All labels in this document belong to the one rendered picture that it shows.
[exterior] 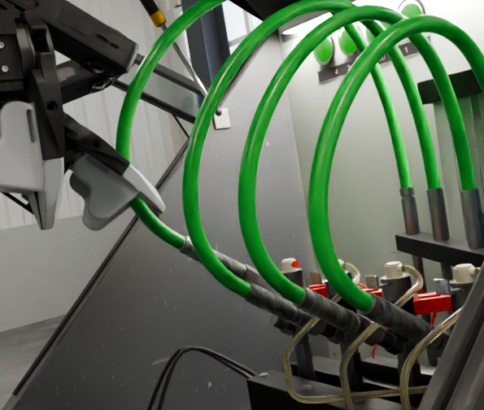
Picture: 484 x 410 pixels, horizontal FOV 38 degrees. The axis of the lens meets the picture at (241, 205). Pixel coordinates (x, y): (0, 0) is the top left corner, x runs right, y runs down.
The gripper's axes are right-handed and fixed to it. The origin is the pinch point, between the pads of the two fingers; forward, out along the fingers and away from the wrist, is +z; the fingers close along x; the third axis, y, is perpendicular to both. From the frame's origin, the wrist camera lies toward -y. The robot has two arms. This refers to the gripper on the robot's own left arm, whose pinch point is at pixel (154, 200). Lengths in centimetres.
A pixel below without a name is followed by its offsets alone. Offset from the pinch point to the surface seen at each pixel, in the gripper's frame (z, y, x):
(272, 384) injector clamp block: 22.2, 6.9, -8.1
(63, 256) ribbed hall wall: -30, -105, -684
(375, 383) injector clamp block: 29.0, 2.5, 0.1
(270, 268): 10.4, 3.4, 13.7
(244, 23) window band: -17, -377, -542
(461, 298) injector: 24.5, -2.7, 17.2
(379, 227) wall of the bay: 30.4, -24.8, -25.6
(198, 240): 5.1, 2.8, 6.9
